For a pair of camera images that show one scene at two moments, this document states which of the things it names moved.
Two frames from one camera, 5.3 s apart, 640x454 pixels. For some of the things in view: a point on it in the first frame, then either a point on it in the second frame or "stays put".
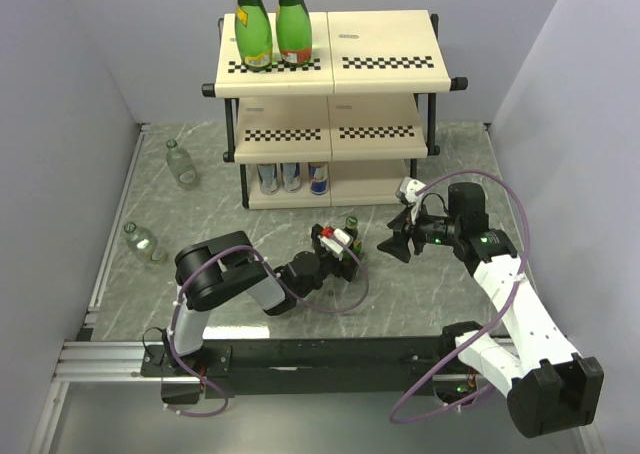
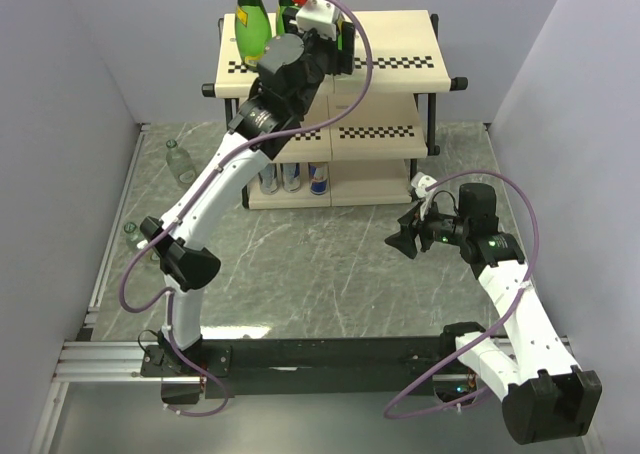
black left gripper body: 335,267 → 326,54
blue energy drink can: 318,177 stays put
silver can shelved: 268,178 stays put
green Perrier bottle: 252,26 stays put
